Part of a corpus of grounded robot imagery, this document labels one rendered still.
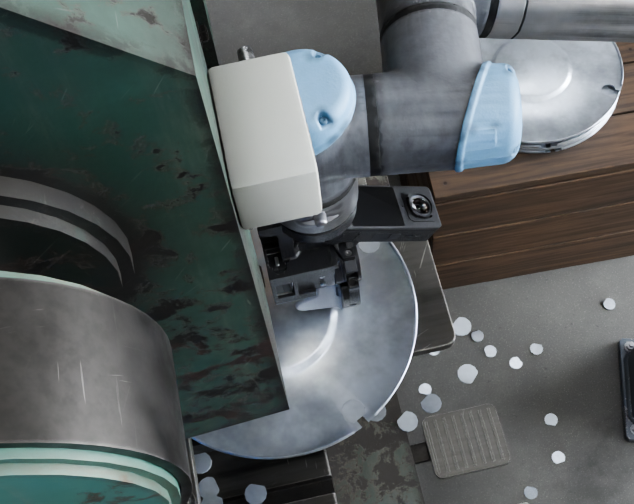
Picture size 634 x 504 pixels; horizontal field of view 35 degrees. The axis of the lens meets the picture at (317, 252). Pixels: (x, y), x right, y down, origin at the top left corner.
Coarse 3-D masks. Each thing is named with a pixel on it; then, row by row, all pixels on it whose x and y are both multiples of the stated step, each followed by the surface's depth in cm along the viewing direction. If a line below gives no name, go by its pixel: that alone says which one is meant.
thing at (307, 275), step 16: (272, 224) 82; (272, 240) 87; (288, 240) 84; (304, 240) 82; (320, 240) 82; (272, 256) 88; (288, 256) 87; (304, 256) 87; (320, 256) 87; (336, 256) 88; (352, 256) 87; (272, 272) 87; (288, 272) 87; (304, 272) 87; (320, 272) 87; (336, 272) 88; (352, 272) 88; (272, 288) 88; (288, 288) 91; (304, 288) 90
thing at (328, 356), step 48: (384, 288) 102; (288, 336) 100; (336, 336) 100; (384, 336) 100; (288, 384) 98; (336, 384) 98; (384, 384) 98; (240, 432) 96; (288, 432) 96; (336, 432) 96
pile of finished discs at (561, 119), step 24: (504, 48) 164; (528, 48) 164; (552, 48) 164; (576, 48) 164; (600, 48) 164; (528, 72) 162; (552, 72) 161; (576, 72) 162; (600, 72) 162; (528, 96) 160; (552, 96) 160; (576, 96) 160; (600, 96) 160; (528, 120) 158; (552, 120) 158; (576, 120) 158; (600, 120) 157; (528, 144) 157; (552, 144) 157; (576, 144) 159
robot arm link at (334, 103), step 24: (312, 72) 69; (336, 72) 69; (312, 96) 69; (336, 96) 68; (360, 96) 71; (312, 120) 68; (336, 120) 68; (360, 120) 70; (312, 144) 69; (336, 144) 70; (360, 144) 70; (336, 168) 72; (360, 168) 72; (336, 192) 76
